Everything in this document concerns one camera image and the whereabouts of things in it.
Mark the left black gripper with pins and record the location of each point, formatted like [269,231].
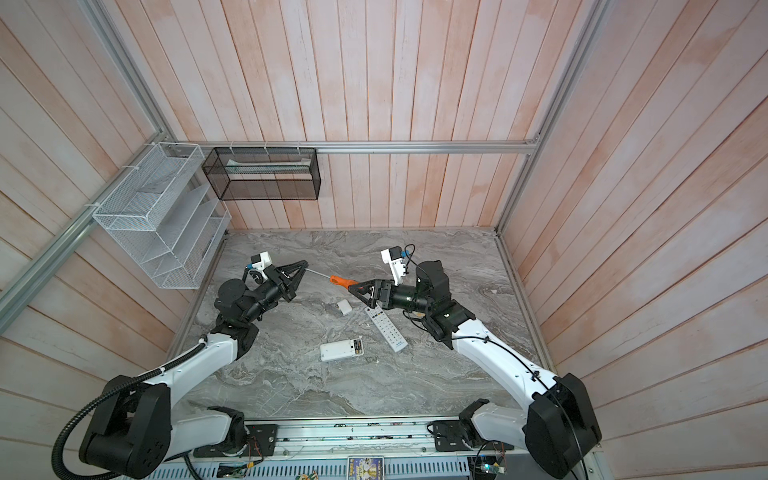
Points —
[288,288]

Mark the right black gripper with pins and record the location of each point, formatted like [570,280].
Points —
[390,294]

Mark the orange handle screwdriver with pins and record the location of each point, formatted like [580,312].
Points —
[334,279]

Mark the white battery cover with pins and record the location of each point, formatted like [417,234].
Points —
[344,307]

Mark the white air conditioner remote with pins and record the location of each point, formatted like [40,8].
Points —
[339,350]

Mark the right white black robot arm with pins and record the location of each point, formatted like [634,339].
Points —
[554,421]

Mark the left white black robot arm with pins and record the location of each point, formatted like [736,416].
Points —
[132,429]

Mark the long white TV remote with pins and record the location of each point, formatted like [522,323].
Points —
[387,329]

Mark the black mesh basket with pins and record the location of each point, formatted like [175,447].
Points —
[263,173]

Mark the colourful card box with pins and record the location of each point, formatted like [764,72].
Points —
[365,468]

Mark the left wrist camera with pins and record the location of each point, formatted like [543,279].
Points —
[259,263]

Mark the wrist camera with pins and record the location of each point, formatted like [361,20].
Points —
[259,263]
[395,259]

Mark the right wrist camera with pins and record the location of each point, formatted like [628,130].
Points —
[395,259]

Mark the white wire mesh shelf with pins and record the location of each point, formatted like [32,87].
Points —
[167,224]

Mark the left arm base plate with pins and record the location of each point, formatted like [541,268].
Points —
[259,441]

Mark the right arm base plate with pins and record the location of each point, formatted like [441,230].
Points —
[465,435]

